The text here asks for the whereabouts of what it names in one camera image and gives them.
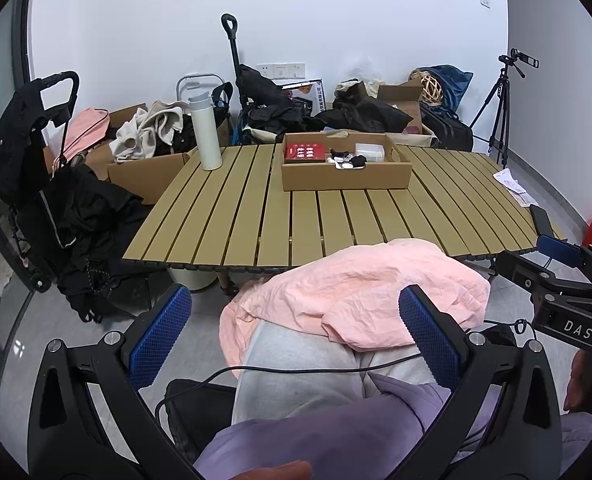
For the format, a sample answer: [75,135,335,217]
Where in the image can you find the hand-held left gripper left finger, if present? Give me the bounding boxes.
[27,282,197,480]

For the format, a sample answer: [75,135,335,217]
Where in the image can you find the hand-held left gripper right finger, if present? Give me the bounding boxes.
[398,284,564,480]

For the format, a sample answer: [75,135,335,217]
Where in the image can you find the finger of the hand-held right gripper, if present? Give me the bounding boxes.
[496,251,592,307]
[536,233,584,267]

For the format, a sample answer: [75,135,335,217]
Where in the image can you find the shallow cardboard tray box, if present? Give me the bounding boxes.
[281,131,413,192]

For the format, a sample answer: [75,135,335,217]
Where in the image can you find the black charger with cable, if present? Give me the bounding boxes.
[330,148,369,169]

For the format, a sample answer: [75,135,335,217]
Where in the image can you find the person's right forearm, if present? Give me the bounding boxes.
[560,410,592,467]

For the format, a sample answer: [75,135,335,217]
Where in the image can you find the person's right hand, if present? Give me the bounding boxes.
[566,347,592,417]

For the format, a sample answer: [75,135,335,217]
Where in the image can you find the person's left hand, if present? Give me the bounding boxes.
[213,460,314,480]

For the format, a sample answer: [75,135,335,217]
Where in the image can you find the black phone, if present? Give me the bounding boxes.
[530,205,556,237]

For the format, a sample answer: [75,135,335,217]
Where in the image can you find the pink paper slip stack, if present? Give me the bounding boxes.
[508,187,539,208]

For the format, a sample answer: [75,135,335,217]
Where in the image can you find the white bin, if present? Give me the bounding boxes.
[168,266,221,291]

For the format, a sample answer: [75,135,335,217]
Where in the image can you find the pink cloth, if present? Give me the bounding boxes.
[220,239,491,380]

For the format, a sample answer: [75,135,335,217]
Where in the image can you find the pink patterned paper sheet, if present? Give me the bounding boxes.
[492,168,519,191]

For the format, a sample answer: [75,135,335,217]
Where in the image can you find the black clothing pile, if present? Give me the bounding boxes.
[51,165,149,324]

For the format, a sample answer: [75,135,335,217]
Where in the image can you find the person's grey trouser legs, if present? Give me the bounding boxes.
[231,319,451,427]

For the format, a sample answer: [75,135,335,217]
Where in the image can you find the person's purple jacket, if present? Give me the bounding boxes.
[195,375,566,480]

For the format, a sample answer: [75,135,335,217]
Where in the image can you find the black tripod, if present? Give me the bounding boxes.
[470,67,512,168]

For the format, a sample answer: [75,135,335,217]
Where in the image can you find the large cardboard box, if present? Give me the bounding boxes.
[107,104,231,206]

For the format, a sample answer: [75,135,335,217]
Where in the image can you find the black backpack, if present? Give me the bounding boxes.
[421,102,474,152]

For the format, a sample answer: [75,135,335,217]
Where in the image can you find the clear plastic box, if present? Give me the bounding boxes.
[354,143,387,162]

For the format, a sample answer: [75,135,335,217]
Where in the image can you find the blue bag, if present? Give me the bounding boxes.
[418,65,474,116]

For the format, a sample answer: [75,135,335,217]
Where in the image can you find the beige garment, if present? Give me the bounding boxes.
[110,101,193,164]

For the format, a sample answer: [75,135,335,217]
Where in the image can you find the woven rattan ball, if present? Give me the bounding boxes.
[410,71,444,106]

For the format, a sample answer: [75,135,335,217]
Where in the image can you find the white thermos bottle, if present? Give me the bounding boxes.
[188,92,223,171]

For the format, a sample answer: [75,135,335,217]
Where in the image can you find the pink bag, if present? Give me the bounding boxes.
[63,108,111,161]

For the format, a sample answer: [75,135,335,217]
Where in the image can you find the red flat box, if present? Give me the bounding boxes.
[284,143,328,163]

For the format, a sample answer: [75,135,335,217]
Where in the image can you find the open cardboard box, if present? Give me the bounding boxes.
[378,84,435,136]

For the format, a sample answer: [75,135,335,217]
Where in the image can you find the black folding cart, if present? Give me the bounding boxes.
[0,71,80,292]

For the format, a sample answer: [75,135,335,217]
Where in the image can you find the black jacket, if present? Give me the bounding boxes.
[316,96,414,134]

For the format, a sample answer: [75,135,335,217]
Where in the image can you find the beige tote bag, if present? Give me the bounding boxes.
[335,79,379,99]

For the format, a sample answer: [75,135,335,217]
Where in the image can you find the black fabric trolley bag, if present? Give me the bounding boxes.
[236,64,327,134]

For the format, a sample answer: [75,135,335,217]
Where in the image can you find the printed appliance box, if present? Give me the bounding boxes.
[281,79,325,116]

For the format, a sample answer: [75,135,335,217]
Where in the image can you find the glass sliding door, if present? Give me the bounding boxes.
[0,0,34,361]

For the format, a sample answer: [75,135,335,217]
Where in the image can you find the white metal frame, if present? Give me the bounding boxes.
[177,74,225,106]

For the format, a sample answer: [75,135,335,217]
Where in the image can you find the black telescoping trolley handle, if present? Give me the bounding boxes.
[221,13,249,106]

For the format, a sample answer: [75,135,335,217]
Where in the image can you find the white wall outlets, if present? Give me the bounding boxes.
[257,62,307,80]

